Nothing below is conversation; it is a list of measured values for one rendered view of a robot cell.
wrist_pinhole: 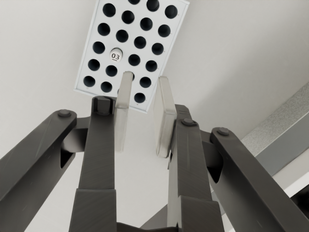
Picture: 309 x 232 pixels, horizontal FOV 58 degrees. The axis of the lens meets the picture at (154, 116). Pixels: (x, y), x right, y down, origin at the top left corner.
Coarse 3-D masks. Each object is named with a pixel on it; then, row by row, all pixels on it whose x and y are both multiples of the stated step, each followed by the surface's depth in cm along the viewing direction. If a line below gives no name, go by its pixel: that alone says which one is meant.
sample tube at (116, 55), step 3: (114, 48) 29; (117, 48) 29; (111, 51) 28; (114, 51) 27; (117, 51) 27; (120, 51) 28; (111, 54) 27; (114, 54) 27; (117, 54) 27; (120, 54) 27; (111, 57) 27; (114, 57) 27; (117, 57) 27; (120, 57) 27; (111, 60) 28; (114, 60) 28; (117, 60) 28
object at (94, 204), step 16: (96, 96) 15; (96, 112) 15; (112, 112) 15; (96, 128) 13; (112, 128) 13; (96, 144) 12; (112, 144) 12; (96, 160) 11; (112, 160) 11; (80, 176) 10; (96, 176) 10; (112, 176) 10; (80, 192) 8; (96, 192) 8; (112, 192) 8; (80, 208) 8; (96, 208) 8; (112, 208) 8; (80, 224) 7; (96, 224) 7; (112, 224) 7
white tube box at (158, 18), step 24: (120, 0) 27; (144, 0) 27; (168, 0) 27; (96, 24) 27; (120, 24) 27; (144, 24) 31; (168, 24) 28; (96, 48) 30; (120, 48) 28; (144, 48) 29; (168, 48) 29; (96, 72) 29; (120, 72) 30; (144, 72) 30; (144, 96) 32
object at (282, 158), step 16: (288, 128) 28; (304, 128) 26; (272, 144) 28; (288, 144) 27; (304, 144) 25; (272, 160) 27; (288, 160) 26; (304, 160) 24; (272, 176) 26; (288, 176) 25; (304, 176) 24; (288, 192) 24; (224, 224) 27
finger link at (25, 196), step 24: (48, 120) 13; (72, 120) 13; (24, 144) 11; (48, 144) 11; (0, 168) 9; (24, 168) 10; (48, 168) 11; (0, 192) 8; (24, 192) 10; (48, 192) 12; (0, 216) 8; (24, 216) 10
